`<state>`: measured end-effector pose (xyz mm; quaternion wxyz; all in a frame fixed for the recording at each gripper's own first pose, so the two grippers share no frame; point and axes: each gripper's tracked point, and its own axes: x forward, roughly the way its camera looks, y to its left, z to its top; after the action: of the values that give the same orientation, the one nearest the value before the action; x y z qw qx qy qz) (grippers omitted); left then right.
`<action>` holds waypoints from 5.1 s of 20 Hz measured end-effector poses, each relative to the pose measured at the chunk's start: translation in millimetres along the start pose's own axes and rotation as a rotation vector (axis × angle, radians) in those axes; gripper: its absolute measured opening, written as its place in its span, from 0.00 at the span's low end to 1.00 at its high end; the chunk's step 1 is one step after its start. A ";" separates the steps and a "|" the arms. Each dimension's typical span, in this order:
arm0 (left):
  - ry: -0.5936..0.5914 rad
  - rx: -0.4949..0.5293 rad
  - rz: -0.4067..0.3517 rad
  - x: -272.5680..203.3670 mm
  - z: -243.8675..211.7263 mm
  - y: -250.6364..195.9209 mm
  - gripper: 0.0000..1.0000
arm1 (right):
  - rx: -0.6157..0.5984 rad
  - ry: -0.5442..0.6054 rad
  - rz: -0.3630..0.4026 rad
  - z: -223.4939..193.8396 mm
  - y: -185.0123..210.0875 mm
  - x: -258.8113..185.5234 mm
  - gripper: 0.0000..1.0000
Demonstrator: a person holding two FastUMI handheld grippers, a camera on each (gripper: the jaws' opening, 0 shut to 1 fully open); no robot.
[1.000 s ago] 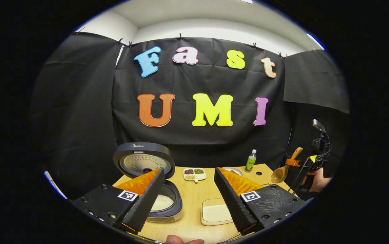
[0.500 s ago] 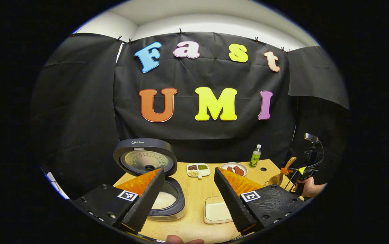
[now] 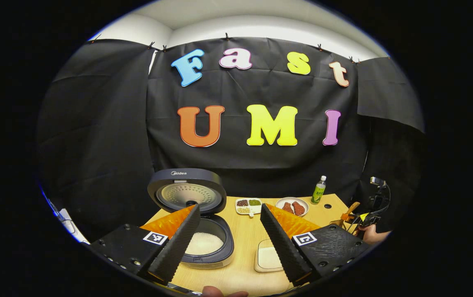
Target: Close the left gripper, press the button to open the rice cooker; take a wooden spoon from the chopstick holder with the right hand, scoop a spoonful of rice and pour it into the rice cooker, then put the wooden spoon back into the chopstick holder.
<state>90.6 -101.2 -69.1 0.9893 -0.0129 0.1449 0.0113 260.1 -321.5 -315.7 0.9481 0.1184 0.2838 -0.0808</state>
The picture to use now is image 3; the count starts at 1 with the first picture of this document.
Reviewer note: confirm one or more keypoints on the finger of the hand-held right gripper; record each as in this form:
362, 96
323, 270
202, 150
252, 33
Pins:
345, 216

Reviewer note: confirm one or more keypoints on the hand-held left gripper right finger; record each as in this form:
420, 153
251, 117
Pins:
279, 243

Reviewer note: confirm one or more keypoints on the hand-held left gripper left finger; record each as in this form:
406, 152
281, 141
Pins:
178, 247

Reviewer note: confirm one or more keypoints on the wooden spoon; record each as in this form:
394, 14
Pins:
352, 207

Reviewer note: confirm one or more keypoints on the white raw rice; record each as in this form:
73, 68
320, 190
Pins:
205, 243
269, 258

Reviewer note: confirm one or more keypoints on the dark grey rice cooker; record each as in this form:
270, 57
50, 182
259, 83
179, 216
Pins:
187, 179

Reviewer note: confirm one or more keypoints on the clear plastic rice container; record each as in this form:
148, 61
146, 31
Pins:
267, 243

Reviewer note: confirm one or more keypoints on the green drink bottle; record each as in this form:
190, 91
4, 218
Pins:
318, 192

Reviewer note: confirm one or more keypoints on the white round plate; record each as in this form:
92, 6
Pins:
279, 201

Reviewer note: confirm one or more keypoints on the white divided bean dish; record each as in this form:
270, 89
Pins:
248, 206

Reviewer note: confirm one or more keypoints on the white plastic box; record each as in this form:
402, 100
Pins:
69, 225

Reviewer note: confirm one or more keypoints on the black backdrop cloth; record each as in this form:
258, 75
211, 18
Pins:
108, 144

